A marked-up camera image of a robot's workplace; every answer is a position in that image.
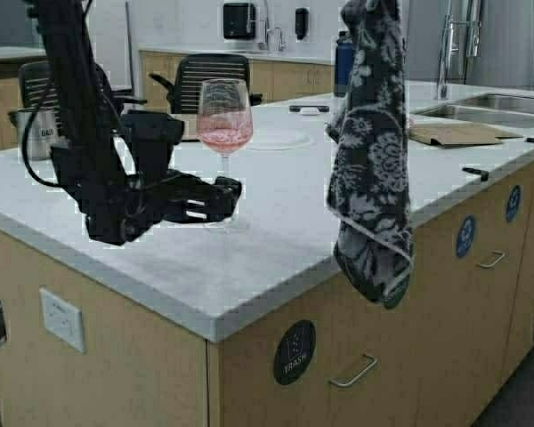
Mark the blue water bottle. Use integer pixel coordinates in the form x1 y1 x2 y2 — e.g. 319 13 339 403
334 30 354 98

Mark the steel trash can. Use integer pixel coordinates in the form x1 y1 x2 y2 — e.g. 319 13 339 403
8 108 61 161

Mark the round black trash sticker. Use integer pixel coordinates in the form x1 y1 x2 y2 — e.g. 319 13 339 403
272 319 316 386

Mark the blue round sticker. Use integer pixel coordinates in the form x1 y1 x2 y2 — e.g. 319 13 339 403
505 185 522 223
455 215 476 259

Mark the brown cardboard sheet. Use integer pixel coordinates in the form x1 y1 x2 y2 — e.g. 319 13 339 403
409 122 522 148

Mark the island stainless steel sink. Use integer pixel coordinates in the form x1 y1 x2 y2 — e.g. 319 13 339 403
415 93 534 129

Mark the far blue round sticker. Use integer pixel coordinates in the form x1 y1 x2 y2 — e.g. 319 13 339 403
505 185 522 223

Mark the left black office chair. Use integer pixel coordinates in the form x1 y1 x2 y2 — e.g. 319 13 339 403
18 60 148 113

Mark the wine glass with pink liquid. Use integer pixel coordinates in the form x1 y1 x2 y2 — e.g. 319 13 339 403
197 78 255 234

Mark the island white power outlet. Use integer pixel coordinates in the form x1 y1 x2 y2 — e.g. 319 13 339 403
39 287 85 354

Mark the small black white object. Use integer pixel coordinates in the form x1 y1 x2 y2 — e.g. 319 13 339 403
288 105 330 116

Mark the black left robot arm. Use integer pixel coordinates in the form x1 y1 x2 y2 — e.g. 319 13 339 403
27 1 242 246

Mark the steel trash drawer handle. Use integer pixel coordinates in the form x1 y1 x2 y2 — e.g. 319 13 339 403
328 353 378 390

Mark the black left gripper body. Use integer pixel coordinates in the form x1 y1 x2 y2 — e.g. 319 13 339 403
73 166 223 246

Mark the near blue round sticker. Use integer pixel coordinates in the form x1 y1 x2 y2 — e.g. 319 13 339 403
455 215 476 259

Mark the black paper towel dispenser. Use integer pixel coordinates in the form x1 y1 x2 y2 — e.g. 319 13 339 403
222 2 255 40

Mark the steel recycling drawer handle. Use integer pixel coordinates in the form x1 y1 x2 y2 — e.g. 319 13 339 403
476 251 506 270

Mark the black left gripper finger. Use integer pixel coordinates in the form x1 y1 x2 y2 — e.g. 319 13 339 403
184 200 234 222
214 176 243 204

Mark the right black office chair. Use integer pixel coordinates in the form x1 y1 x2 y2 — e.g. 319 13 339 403
149 53 263 115

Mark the chrome spring kitchen faucet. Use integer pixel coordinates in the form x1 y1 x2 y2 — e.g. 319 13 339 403
255 0 287 52

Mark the black office chair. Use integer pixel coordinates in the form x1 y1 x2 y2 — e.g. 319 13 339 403
18 60 148 113
149 53 263 115

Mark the island chrome faucet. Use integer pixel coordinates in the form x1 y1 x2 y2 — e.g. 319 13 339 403
436 0 483 101

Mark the black white floral cloth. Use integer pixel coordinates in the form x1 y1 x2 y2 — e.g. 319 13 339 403
326 1 414 310

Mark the black wall soap dispenser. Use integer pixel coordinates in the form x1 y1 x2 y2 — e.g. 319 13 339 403
295 7 309 40

